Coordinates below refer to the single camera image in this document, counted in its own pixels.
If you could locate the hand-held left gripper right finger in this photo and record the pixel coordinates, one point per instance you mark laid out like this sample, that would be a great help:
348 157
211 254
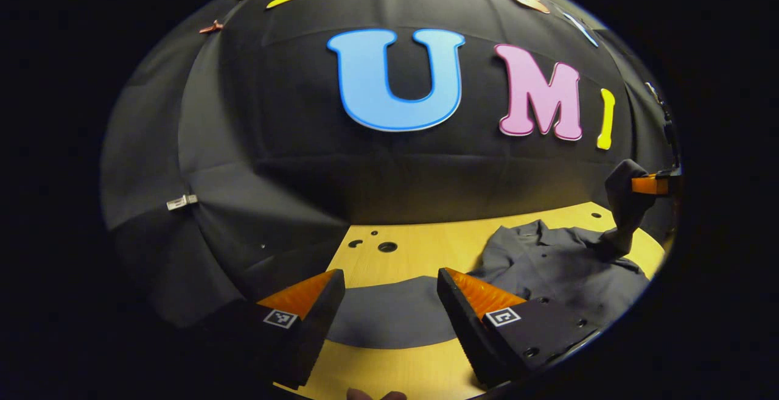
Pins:
462 333

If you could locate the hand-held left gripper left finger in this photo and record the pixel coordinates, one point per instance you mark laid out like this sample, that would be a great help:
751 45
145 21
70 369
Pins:
319 321

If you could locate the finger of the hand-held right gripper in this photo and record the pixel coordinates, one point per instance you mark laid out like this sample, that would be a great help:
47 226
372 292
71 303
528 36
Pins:
648 185

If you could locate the grey shirt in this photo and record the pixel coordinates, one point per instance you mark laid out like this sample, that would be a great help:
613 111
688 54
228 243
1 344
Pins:
560 266

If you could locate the white clip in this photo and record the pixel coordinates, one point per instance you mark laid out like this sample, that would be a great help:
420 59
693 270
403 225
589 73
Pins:
182 202

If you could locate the black backdrop cloth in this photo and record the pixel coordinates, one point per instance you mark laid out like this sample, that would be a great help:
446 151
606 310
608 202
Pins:
274 144

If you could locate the orange clip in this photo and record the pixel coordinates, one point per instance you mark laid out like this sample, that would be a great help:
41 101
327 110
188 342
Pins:
211 27

